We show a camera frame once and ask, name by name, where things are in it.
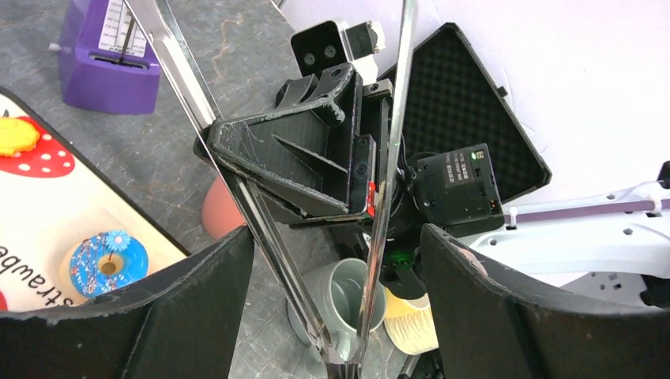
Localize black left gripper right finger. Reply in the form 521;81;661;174
420;224;669;378

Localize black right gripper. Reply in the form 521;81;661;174
361;81;503;272

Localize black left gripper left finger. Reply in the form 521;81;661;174
1;227;254;378

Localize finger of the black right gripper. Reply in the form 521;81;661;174
194;63;375;228

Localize blue frosted donut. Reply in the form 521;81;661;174
58;230;149;299

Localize metal serving tongs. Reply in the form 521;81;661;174
126;1;417;378

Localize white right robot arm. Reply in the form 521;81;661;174
194;63;669;308

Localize yellow ceramic mug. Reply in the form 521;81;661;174
384;289;439;355

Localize open black case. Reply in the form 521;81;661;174
403;23;551;202

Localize pink ceramic mug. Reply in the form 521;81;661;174
201;178;246;239

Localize grey ceramic mug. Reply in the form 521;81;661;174
287;258;386;362

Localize strawberry print serving tray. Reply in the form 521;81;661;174
1;90;186;312

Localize purple metronome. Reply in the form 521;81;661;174
50;0;161;114

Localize orange star cookie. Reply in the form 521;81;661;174
1;118;40;157

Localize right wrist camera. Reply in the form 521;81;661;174
290;20;386;84

